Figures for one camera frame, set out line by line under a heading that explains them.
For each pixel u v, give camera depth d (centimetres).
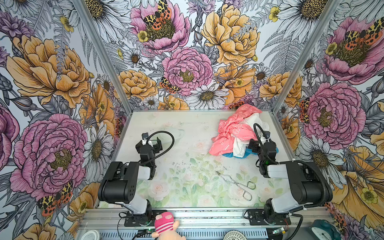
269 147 81
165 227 66
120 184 45
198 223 75
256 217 74
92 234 64
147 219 68
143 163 67
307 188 45
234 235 68
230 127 94
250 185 85
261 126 91
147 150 74
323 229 66
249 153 95
